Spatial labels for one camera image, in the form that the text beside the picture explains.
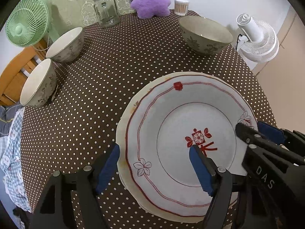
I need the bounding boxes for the large yellow flower plate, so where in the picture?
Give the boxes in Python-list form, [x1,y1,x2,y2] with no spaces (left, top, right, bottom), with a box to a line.
[115,71,259,224]

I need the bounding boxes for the wooden bed headboard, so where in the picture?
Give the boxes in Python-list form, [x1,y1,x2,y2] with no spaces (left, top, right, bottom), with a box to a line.
[0,39,47,106]

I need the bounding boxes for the green desk fan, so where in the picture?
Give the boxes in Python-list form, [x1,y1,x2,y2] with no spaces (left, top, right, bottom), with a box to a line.
[5,0,59,48]

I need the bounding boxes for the white floor fan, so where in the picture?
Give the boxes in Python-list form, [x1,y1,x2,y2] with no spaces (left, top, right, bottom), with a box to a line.
[236,13,279,63]

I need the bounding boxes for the green patterned board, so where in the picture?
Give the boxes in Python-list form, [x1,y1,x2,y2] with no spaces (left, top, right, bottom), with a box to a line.
[49,0,134,31]

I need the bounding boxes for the brown polka dot tablecloth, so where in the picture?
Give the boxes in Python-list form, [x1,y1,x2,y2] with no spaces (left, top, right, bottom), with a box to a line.
[21,13,276,209]

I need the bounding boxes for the grey striped pillow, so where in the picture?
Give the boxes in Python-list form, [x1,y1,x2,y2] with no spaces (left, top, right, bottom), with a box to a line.
[0,102,23,137]

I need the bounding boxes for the cotton swab container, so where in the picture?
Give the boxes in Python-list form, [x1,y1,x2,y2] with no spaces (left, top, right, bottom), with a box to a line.
[174,0,190,16]

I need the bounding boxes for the glass jar black lid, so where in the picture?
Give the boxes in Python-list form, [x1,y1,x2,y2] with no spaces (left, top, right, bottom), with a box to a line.
[92,0,120,28]

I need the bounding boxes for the grey floral bowl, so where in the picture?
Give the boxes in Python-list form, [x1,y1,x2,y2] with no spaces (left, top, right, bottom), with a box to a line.
[46,27,84,64]
[20,58,57,107]
[179,15,234,55]

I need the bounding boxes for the white plate red pattern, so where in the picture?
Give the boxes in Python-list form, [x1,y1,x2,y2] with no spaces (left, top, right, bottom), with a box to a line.
[124,74,259,218]

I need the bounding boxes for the blue checkered cat blanket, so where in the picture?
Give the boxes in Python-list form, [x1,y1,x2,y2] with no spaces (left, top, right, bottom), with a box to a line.
[1,108,32,212]

